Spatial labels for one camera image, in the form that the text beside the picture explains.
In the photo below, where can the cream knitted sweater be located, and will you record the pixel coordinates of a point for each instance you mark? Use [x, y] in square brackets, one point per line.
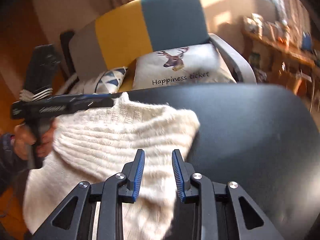
[95, 144]

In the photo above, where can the yellow teal grey armchair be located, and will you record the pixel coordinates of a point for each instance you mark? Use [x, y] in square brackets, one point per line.
[122, 35]

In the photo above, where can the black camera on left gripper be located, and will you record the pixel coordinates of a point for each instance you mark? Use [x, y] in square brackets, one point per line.
[40, 73]

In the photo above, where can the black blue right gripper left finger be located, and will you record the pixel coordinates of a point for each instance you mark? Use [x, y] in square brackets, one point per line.
[134, 178]

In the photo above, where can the triangle pattern cushion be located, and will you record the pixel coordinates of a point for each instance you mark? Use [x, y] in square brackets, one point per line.
[110, 81]

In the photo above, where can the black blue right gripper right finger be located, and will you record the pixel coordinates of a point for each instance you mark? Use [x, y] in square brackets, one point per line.
[182, 176]

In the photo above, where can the person's dark sleeved left forearm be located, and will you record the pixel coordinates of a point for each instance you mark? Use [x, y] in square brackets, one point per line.
[8, 158]

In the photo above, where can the white deer print cushion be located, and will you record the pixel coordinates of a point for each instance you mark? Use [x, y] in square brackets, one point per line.
[181, 66]

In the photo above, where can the person's left hand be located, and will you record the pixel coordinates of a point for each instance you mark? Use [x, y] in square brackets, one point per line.
[25, 138]

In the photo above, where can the wooden side table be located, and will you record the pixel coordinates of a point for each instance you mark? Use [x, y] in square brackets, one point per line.
[280, 53]

